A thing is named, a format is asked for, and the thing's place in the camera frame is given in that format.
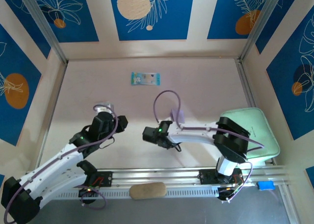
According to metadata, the slotted grey cable duct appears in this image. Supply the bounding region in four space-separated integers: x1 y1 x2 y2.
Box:
55 187 220 200

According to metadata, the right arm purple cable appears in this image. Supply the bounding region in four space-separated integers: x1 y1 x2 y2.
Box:
153 90 265 202

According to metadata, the beige oval pad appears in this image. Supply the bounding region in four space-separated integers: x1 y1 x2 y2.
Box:
129 182 168 200

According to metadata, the mint green tray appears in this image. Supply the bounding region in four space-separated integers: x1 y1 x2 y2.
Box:
219 107 281 165

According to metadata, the aluminium table edge rail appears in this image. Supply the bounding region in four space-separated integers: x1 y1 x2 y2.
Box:
235 58 277 166
35 61 69 171

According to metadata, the aluminium frame post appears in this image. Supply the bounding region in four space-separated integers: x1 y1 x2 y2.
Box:
238 0 288 63
17 0 69 65

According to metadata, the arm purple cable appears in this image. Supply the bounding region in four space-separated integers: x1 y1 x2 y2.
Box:
3 103 120 224
153 90 265 202

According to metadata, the blue plastic block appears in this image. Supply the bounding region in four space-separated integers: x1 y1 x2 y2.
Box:
256 181 275 192

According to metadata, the black controller board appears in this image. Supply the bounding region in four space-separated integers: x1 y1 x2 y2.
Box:
217 186 237 200
78 186 99 198

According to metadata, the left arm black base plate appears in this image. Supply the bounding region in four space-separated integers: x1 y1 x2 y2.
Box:
80 171 113 188

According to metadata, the aluminium mounting rail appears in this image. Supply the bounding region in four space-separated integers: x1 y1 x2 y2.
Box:
21 165 291 189

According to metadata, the blue snack packet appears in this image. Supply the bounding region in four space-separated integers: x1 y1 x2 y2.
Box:
131 72 161 87

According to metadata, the blue floral wall panel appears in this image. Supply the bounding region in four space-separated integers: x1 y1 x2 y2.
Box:
207 0 279 40
255 0 303 55
0 0 52 60
28 0 100 43
266 5 314 141
0 24 42 146
109 0 195 41

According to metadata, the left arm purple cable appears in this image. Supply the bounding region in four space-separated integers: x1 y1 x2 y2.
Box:
3 103 120 224

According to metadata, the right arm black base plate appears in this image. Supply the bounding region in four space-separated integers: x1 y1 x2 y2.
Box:
199 169 243 185

